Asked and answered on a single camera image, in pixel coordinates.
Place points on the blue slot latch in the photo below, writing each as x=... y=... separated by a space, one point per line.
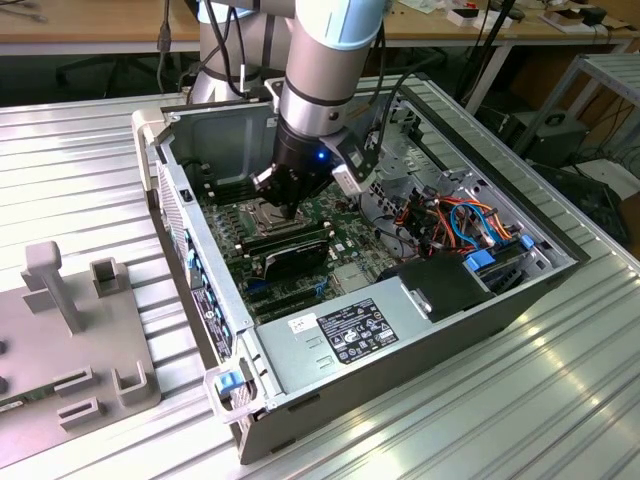
x=190 y=261
x=215 y=303
x=204 y=281

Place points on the silver drive cage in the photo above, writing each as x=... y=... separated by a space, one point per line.
x=400 y=170

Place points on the grey power supply unit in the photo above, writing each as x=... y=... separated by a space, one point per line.
x=300 y=360

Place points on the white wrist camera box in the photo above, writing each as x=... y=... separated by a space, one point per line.
x=355 y=167

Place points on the open grey PC case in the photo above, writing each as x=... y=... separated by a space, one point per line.
x=425 y=350

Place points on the green motherboard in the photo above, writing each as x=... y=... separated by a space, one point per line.
x=350 y=240

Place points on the black plastic shroud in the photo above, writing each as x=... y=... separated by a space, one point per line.
x=440 y=290

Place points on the small blue clip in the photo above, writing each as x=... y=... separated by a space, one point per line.
x=525 y=242

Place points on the grey metal shelf frame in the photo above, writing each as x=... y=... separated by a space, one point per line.
x=607 y=62

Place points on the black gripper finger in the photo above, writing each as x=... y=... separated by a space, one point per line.
x=267 y=185
x=312 y=194

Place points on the brown cardboard piece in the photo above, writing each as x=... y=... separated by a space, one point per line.
x=565 y=20

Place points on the black expansion slot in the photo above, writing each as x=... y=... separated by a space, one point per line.
x=285 y=300

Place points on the black RAM stick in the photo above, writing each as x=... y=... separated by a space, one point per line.
x=295 y=241
x=305 y=231

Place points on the black graphics card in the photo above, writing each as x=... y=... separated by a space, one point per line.
x=300 y=257

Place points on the black power adapter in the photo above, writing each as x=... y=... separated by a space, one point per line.
x=595 y=16

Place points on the black RAM slot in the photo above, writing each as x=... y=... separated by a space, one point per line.
x=230 y=194
x=225 y=182

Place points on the hard disk in blue carrier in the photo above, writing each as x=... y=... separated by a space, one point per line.
x=479 y=262

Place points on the black office chair base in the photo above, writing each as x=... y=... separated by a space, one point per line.
x=117 y=62

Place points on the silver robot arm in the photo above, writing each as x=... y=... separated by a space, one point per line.
x=325 y=75

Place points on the black tripod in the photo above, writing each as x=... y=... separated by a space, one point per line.
x=475 y=75

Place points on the silver chipset heatsink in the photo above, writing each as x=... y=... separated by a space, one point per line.
x=350 y=277

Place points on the wooden desk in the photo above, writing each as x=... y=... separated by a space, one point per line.
x=100 y=25

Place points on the green RAM stick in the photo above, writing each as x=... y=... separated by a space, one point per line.
x=15 y=406

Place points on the grey parts rack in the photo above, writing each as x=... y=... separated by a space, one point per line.
x=100 y=340

